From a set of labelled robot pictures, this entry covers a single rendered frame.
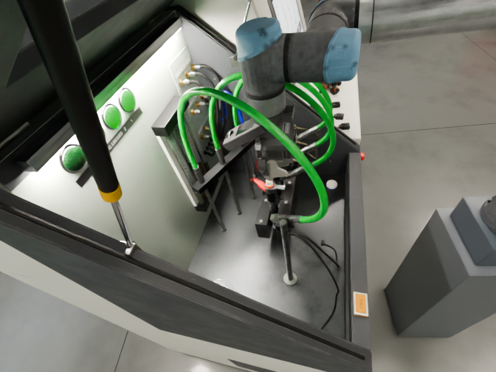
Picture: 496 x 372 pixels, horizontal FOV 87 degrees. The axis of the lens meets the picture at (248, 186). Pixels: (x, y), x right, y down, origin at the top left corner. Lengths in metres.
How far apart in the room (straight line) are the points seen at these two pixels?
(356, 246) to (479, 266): 0.39
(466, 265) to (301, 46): 0.81
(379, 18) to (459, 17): 0.11
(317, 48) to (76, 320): 2.08
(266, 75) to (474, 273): 0.83
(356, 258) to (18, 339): 2.17
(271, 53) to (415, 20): 0.24
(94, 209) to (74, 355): 1.61
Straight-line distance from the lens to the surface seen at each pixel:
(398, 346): 1.72
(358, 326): 0.71
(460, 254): 1.04
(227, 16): 0.87
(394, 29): 0.57
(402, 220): 2.06
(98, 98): 0.55
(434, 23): 0.57
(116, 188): 0.28
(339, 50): 0.44
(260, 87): 0.48
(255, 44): 0.45
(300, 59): 0.44
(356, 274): 0.75
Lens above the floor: 1.63
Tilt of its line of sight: 48 degrees down
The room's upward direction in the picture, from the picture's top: 15 degrees counter-clockwise
